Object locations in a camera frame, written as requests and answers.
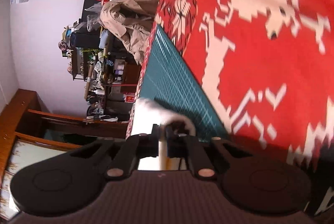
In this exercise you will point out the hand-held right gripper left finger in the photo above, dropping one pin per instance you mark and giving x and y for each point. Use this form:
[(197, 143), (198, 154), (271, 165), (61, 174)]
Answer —
[(150, 147)]

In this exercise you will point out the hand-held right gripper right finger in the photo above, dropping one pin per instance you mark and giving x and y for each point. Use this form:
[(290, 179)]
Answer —
[(173, 148)]

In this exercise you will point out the white knit vest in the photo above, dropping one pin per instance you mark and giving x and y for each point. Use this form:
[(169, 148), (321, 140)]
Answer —
[(151, 111)]

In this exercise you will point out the red box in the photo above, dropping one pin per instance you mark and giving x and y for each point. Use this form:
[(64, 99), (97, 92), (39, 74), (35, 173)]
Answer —
[(130, 97)]

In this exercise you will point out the green cutting mat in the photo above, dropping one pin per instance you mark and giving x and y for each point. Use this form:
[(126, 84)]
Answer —
[(177, 88)]

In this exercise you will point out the brown wooden cabinet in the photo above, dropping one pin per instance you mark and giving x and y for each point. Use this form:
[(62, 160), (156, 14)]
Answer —
[(130, 73)]

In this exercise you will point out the cluttered black shelf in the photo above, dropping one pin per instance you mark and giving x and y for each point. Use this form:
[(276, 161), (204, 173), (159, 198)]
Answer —
[(81, 62)]

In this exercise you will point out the light blue pouch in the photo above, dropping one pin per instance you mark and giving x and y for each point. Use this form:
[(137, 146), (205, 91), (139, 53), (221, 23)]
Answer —
[(103, 39)]

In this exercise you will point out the red patterned blanket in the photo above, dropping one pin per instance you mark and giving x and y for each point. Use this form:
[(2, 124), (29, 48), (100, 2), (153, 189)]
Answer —
[(261, 56)]

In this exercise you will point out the beige coat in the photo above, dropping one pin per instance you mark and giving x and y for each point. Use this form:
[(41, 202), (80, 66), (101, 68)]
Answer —
[(130, 20)]

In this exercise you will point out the clear plastic bag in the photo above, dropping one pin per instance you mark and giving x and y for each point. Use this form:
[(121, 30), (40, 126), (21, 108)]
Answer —
[(92, 17)]

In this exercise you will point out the red paper cup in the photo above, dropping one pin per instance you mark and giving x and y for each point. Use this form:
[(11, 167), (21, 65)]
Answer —
[(102, 1)]

